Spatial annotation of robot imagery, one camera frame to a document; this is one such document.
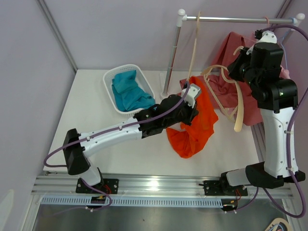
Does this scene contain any light pink t shirt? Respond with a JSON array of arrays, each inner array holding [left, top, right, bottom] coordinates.
[[250, 30, 292, 80]]

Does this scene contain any orange t shirt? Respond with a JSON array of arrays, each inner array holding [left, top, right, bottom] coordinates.
[[166, 76, 218, 158]]

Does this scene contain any dusty red t shirt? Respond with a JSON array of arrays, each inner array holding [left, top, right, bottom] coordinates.
[[180, 31, 264, 127]]

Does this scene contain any beige wooden hanger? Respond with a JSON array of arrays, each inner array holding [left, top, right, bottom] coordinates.
[[201, 45, 244, 132], [186, 11, 202, 82]]

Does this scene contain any teal t shirt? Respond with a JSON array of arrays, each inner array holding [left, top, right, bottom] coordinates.
[[112, 70, 155, 112]]

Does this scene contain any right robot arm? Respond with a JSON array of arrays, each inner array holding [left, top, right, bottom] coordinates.
[[219, 42, 306, 195]]

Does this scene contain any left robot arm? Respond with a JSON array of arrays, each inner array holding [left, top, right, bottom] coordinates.
[[63, 94, 198, 193]]

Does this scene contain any white plastic basket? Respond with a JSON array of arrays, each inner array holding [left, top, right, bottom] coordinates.
[[103, 64, 155, 116]]

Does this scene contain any white metal clothes rack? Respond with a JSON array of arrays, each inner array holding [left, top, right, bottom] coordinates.
[[160, 9, 306, 99]]

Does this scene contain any round wooden object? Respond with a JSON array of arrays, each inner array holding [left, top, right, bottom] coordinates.
[[265, 218, 293, 231]]

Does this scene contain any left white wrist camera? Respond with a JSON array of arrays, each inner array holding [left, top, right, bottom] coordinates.
[[181, 83, 202, 108]]

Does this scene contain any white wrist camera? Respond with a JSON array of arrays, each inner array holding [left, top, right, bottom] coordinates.
[[181, 83, 202, 108], [246, 30, 277, 55]]

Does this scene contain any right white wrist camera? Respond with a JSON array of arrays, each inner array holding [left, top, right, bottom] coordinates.
[[246, 30, 277, 55]]

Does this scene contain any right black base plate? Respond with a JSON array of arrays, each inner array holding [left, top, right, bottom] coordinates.
[[199, 180, 248, 196]]

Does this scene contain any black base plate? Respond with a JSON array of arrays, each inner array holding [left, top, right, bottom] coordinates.
[[199, 180, 248, 196], [76, 178, 119, 194]]

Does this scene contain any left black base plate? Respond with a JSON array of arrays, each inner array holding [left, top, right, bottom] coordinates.
[[76, 178, 119, 194]]

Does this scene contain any aluminium mounting rail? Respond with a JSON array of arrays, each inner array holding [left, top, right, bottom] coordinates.
[[30, 175, 294, 199]]

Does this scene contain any white slotted cable duct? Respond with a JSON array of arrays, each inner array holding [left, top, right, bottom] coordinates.
[[40, 195, 223, 208]]

